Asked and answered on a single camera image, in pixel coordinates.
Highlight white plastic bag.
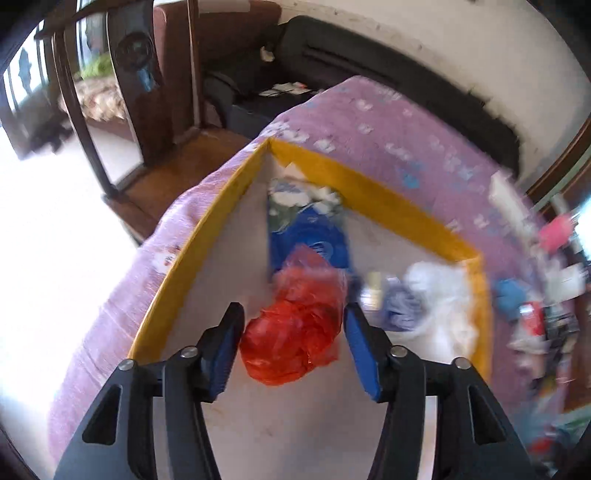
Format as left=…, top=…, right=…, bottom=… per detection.
left=365, top=261, right=478, bottom=365

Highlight blue printed packet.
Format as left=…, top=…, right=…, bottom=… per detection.
left=267, top=178, right=354, bottom=282

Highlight blue soft object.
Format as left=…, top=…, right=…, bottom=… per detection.
left=492, top=277, right=532, bottom=321

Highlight yellow cardboard box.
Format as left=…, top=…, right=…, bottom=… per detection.
left=127, top=137, right=492, bottom=480

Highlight white papers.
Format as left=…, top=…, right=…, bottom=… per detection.
left=259, top=82, right=310, bottom=97

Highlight red plastic bag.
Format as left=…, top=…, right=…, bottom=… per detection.
left=239, top=244, right=349, bottom=386

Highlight purple floral tablecloth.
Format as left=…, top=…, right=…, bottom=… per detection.
left=48, top=76, right=568, bottom=462

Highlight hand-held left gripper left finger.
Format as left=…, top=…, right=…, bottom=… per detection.
left=53, top=302, right=245, bottom=480

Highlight pink thermos bottle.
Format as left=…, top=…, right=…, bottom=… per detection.
left=539, top=216, right=575, bottom=252

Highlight black sofa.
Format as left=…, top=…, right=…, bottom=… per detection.
left=203, top=15, right=520, bottom=171

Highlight white flat object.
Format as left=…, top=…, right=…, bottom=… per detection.
left=488, top=173, right=525, bottom=220

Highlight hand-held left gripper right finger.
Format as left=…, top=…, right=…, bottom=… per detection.
left=342, top=302, right=529, bottom=480

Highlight pile of shelf clutter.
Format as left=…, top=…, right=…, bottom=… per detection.
left=508, top=258, right=591, bottom=462

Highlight dark floor object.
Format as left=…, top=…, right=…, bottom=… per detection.
left=32, top=115, right=72, bottom=153

